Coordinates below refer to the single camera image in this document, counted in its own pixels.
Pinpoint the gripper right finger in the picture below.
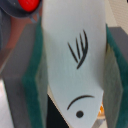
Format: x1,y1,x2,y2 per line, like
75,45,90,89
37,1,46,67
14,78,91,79
103,28,128,128

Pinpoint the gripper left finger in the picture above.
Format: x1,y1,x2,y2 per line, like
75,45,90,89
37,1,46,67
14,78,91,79
3,21,47,128

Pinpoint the red toy tomato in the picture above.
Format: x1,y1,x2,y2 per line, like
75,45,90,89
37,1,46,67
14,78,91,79
18,0,40,12

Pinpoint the toy bread loaf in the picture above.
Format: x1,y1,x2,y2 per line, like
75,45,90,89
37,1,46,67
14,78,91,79
97,105,105,119

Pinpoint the grey toy frying pan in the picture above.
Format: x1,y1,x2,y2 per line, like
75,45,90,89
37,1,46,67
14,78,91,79
0,0,42,23

